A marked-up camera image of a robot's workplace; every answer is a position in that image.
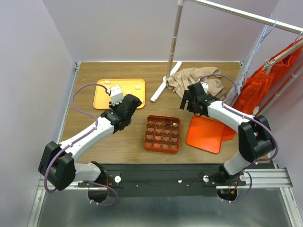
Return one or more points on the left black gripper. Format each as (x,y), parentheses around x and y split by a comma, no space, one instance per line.
(113,108)

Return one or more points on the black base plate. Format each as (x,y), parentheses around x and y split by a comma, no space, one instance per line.
(164,180)

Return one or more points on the blue wire hanger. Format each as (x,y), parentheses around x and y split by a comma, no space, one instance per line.
(264,34)

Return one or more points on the aluminium rail frame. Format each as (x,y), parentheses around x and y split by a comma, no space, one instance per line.
(270,203)

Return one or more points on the orange compartment box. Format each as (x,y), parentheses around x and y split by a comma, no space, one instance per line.
(161,138)

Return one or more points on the grey garment on hanger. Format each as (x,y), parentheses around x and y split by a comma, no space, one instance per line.
(243,73)

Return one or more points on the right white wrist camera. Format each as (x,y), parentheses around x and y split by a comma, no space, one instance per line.
(205,86)

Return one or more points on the beige crumpled cloth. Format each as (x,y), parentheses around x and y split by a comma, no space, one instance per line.
(179,81)

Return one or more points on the light orange tray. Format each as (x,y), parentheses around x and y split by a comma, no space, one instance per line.
(101,99)

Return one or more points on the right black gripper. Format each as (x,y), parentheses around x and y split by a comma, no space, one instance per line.
(186,96)

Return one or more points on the light oval chocolate right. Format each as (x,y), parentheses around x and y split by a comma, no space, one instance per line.
(137,87)

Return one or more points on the orange garment on hanger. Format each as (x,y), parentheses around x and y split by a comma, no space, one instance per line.
(258,85)

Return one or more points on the orange box lid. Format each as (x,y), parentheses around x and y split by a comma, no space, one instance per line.
(205,134)

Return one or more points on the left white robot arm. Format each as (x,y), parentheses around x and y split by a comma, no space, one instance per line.
(58,163)

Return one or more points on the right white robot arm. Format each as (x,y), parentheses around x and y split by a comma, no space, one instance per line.
(255,136)

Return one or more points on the white clothes rack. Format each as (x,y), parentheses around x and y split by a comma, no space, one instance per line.
(240,13)

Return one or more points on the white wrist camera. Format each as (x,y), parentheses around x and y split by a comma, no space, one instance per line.
(205,86)
(116,95)

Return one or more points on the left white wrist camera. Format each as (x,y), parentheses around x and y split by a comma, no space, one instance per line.
(116,95)

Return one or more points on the wooden clothes hanger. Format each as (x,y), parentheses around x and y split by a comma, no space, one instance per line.
(269,63)

